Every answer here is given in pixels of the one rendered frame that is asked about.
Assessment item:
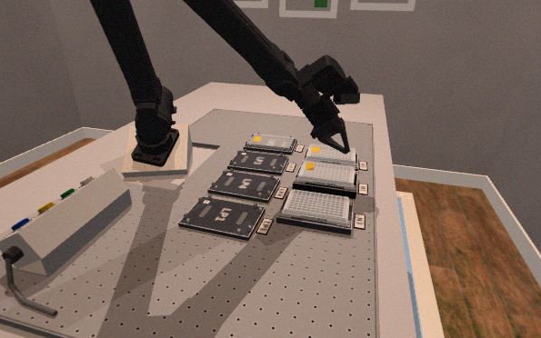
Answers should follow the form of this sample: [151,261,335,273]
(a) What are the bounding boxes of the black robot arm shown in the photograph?
[90,0,360,167]

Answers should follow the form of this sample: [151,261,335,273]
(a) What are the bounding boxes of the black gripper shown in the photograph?
[301,95,350,154]

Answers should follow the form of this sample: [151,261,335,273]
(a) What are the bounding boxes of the grey operator panel with coloured keys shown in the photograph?
[0,168,132,316]

